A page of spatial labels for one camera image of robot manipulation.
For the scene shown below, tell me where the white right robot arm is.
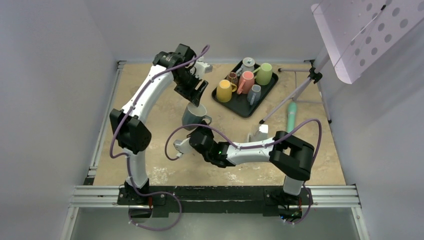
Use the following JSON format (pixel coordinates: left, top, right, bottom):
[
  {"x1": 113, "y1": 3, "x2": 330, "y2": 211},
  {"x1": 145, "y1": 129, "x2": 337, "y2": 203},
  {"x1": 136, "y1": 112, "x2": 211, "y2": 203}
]
[{"x1": 188, "y1": 127, "x2": 316, "y2": 204}]

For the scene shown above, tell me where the white metronome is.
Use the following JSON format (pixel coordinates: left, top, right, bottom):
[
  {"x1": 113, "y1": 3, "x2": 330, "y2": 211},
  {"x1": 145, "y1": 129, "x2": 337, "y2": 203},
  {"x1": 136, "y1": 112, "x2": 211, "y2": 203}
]
[{"x1": 247, "y1": 124, "x2": 269, "y2": 142}]

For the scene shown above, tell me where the green mug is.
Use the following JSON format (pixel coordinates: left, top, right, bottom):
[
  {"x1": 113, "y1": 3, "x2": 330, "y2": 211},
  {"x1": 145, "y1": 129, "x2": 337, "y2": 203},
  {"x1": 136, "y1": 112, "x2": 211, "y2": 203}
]
[{"x1": 253, "y1": 63, "x2": 273, "y2": 86}]

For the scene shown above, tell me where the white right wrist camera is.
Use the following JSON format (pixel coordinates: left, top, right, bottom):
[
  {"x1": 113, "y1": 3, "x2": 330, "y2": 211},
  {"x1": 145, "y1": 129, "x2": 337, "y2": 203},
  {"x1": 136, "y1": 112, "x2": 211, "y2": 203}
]
[{"x1": 173, "y1": 138, "x2": 193, "y2": 159}]

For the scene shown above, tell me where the small blue-grey mug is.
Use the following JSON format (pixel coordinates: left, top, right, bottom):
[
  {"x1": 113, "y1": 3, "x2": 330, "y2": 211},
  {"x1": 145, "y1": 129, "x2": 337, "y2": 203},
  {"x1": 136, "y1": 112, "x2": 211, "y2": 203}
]
[{"x1": 247, "y1": 84, "x2": 262, "y2": 106}]

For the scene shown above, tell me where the brown ribbed mug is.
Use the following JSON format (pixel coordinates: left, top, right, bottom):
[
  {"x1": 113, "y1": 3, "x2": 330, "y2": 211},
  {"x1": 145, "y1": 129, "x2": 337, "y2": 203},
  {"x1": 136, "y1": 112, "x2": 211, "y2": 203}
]
[{"x1": 226, "y1": 72, "x2": 239, "y2": 86}]

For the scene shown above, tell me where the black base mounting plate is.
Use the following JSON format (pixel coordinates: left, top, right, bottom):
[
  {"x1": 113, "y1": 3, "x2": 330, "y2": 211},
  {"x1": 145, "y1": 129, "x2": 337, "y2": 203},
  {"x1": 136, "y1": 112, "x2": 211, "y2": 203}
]
[{"x1": 116, "y1": 185, "x2": 313, "y2": 220}]

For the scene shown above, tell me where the music stand tripod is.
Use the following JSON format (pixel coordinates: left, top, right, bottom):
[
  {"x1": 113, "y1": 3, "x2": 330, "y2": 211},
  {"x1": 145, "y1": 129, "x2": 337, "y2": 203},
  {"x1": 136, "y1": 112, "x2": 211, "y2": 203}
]
[{"x1": 259, "y1": 54, "x2": 332, "y2": 124}]

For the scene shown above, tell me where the pink mug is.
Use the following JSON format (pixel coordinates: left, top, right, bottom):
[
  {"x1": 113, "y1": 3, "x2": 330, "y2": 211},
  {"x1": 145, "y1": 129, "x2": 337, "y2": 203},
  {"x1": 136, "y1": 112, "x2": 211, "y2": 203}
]
[{"x1": 236, "y1": 71, "x2": 255, "y2": 95}]

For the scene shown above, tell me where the teal handled tool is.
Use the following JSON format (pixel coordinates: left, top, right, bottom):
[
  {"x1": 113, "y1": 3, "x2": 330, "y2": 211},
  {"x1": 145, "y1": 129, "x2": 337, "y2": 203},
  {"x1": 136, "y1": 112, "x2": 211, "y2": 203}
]
[{"x1": 286, "y1": 101, "x2": 297, "y2": 133}]

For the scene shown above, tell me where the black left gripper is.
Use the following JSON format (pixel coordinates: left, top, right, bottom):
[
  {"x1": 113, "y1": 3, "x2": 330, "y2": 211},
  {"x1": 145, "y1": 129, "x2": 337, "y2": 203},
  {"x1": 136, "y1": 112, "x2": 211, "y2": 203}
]
[{"x1": 174, "y1": 69, "x2": 208, "y2": 107}]

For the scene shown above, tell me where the black plastic tray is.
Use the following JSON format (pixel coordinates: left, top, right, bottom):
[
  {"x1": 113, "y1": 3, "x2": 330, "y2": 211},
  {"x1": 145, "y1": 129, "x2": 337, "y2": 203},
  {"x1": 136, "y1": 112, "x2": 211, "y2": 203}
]
[{"x1": 211, "y1": 57, "x2": 279, "y2": 118}]

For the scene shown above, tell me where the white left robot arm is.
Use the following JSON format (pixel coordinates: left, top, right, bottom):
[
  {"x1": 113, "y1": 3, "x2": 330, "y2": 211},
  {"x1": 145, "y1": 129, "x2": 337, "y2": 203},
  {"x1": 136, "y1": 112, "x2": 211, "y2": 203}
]
[{"x1": 109, "y1": 43, "x2": 212, "y2": 205}]

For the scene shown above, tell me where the perforated music stand desk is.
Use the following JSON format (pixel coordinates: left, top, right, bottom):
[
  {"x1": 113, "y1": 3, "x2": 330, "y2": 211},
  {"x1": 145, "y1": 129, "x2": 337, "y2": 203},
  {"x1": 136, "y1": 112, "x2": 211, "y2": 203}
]
[{"x1": 310, "y1": 0, "x2": 424, "y2": 84}]

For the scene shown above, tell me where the yellow mug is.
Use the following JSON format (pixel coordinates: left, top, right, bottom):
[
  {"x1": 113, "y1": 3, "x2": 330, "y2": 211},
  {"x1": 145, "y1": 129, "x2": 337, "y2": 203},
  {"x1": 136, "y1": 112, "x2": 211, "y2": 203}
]
[{"x1": 216, "y1": 79, "x2": 238, "y2": 103}]

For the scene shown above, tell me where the aluminium frame rail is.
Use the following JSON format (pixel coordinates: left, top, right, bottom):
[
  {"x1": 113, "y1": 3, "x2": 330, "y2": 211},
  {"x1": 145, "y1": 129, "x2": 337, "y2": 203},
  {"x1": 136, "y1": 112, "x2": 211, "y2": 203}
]
[{"x1": 60, "y1": 185, "x2": 370, "y2": 240}]

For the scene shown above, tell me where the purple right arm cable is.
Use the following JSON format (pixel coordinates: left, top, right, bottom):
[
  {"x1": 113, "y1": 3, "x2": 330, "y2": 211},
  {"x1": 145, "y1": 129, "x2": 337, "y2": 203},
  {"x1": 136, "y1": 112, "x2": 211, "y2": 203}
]
[{"x1": 164, "y1": 118, "x2": 323, "y2": 226}]

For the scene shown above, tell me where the grey-blue ceramic mug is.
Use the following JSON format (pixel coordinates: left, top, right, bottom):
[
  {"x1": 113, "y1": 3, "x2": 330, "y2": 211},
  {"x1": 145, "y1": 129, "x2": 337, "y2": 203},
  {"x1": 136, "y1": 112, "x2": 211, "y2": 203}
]
[{"x1": 181, "y1": 102, "x2": 212, "y2": 131}]

